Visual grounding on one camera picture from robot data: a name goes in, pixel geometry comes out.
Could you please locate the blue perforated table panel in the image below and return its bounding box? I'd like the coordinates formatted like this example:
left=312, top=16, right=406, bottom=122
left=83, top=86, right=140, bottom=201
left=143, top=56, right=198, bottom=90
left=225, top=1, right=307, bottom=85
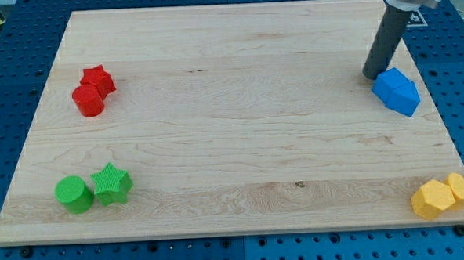
left=0, top=0, right=464, bottom=260

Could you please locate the red star block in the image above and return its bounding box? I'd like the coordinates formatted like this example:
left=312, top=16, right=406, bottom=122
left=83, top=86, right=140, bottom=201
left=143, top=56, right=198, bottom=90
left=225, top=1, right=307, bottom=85
left=80, top=64, right=116, bottom=99

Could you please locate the blue pentagon block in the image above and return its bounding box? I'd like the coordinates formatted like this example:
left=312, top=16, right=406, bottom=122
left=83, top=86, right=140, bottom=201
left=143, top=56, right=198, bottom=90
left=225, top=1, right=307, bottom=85
left=386, top=81, right=421, bottom=117

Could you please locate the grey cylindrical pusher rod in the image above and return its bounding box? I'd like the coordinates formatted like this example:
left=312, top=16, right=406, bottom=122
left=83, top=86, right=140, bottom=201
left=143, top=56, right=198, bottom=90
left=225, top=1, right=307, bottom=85
left=362, top=5, right=411, bottom=80

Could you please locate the yellow hexagon block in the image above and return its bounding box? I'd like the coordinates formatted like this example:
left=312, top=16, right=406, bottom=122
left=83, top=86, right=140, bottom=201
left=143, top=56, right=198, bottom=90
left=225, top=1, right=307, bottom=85
left=410, top=179, right=455, bottom=221

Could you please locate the green star block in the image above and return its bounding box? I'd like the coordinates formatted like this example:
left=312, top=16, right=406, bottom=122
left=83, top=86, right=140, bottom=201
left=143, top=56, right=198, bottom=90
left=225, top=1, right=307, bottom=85
left=89, top=163, right=133, bottom=206

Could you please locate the wooden board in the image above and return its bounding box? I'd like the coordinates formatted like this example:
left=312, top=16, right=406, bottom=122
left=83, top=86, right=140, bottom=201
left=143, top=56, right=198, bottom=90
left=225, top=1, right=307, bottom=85
left=0, top=0, right=464, bottom=247

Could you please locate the blue cube block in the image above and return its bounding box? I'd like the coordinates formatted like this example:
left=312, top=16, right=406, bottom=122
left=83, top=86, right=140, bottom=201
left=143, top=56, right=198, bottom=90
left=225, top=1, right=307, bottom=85
left=372, top=68, right=409, bottom=103

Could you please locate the green cylinder block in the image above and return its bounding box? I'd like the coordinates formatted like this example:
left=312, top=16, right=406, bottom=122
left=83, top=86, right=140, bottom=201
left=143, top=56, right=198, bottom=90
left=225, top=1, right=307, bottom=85
left=54, top=175, right=94, bottom=215

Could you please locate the red cylinder block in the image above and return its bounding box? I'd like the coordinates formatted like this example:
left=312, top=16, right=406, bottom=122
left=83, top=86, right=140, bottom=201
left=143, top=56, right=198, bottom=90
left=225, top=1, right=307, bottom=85
left=72, top=84, right=105, bottom=117

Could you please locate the yellow heart block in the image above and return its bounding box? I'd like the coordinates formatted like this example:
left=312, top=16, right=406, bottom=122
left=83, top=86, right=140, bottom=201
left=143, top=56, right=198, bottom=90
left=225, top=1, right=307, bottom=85
left=444, top=173, right=464, bottom=211

